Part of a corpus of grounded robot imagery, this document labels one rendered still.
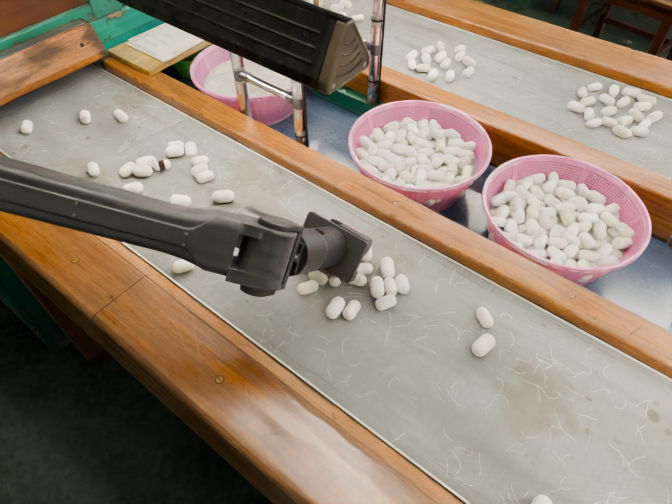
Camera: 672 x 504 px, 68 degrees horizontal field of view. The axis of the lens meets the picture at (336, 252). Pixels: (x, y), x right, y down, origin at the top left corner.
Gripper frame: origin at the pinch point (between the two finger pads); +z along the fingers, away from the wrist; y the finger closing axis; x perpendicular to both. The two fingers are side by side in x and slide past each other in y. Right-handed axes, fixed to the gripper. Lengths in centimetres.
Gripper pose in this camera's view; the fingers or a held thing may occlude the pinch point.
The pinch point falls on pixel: (356, 242)
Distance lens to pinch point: 77.8
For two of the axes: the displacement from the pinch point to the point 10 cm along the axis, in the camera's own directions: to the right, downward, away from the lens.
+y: -8.0, -4.7, 3.7
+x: -3.9, 8.8, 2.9
